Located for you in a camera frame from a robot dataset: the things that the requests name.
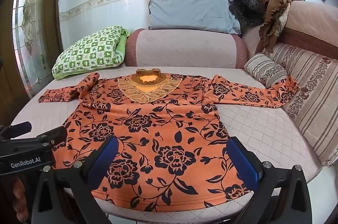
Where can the brown ruffled scarf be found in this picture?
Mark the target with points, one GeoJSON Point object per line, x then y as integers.
{"type": "Point", "coordinates": [274, 7]}

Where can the dark fur garment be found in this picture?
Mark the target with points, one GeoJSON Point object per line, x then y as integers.
{"type": "Point", "coordinates": [248, 9]}

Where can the wooden stained glass door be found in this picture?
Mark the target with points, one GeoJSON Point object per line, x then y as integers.
{"type": "Point", "coordinates": [34, 28]}

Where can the grey pillow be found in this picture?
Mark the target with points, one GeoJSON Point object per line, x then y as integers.
{"type": "Point", "coordinates": [190, 7]}

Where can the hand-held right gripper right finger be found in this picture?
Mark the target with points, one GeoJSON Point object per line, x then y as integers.
{"type": "Point", "coordinates": [243, 163]}

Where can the small striped floral cushion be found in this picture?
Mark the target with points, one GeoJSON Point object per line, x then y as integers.
{"type": "Point", "coordinates": [264, 68]}

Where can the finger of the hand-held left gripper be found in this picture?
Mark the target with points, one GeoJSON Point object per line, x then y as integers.
{"type": "Point", "coordinates": [18, 128]}
{"type": "Point", "coordinates": [56, 134]}

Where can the orange floral shirt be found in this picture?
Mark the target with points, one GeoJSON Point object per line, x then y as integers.
{"type": "Point", "coordinates": [169, 134]}

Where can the green checked pillow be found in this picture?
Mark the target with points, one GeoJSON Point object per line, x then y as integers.
{"type": "Point", "coordinates": [89, 52]}

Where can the person's left hand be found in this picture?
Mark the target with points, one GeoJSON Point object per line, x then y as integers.
{"type": "Point", "coordinates": [19, 197]}

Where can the pink quilted sofa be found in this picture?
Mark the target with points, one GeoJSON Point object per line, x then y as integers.
{"type": "Point", "coordinates": [184, 46]}

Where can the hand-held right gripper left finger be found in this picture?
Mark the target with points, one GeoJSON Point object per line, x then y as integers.
{"type": "Point", "coordinates": [109, 152]}

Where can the large striped floral cushion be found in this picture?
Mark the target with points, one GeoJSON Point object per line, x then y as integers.
{"type": "Point", "coordinates": [314, 97]}

